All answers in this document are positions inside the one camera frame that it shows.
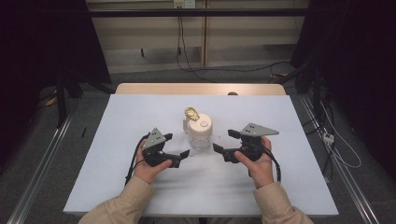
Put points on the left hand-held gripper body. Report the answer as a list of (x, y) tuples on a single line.
[(154, 140)]

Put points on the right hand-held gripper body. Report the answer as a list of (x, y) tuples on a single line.
[(257, 130)]

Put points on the glass cup with cream lid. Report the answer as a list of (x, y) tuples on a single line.
[(200, 128)]

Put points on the person's left hand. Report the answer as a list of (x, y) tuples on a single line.
[(148, 172)]

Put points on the person's right hand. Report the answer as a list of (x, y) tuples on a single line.
[(261, 172)]

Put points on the white table cover sheet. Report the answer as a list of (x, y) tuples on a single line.
[(202, 189)]

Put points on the wooden table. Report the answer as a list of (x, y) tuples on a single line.
[(186, 88)]

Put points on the small black stick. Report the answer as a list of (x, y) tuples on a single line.
[(83, 132)]

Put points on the white power plug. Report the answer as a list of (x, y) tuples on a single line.
[(328, 138)]

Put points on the black metal stand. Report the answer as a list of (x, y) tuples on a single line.
[(61, 102)]

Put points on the black curtain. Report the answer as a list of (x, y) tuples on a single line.
[(358, 62), (37, 46)]

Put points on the black horizontal metal bar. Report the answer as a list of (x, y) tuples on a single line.
[(199, 12)]

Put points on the wooden vertical post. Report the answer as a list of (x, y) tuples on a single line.
[(204, 34)]

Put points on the aluminium floor rail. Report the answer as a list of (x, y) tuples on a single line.
[(37, 174), (351, 186)]

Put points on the white wall socket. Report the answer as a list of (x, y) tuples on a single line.
[(184, 3)]

